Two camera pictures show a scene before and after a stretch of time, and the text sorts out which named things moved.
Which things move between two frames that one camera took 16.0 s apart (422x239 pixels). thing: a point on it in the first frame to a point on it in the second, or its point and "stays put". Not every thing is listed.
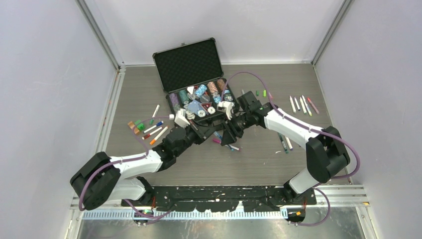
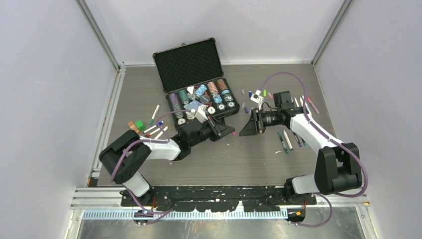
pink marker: x=311 y=104 stays put
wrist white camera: x=180 y=118 to x=200 y=114
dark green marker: x=283 y=143 stays put
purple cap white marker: x=289 y=144 stays put
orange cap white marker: x=152 y=141 stays put
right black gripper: x=228 y=137 to x=255 y=125
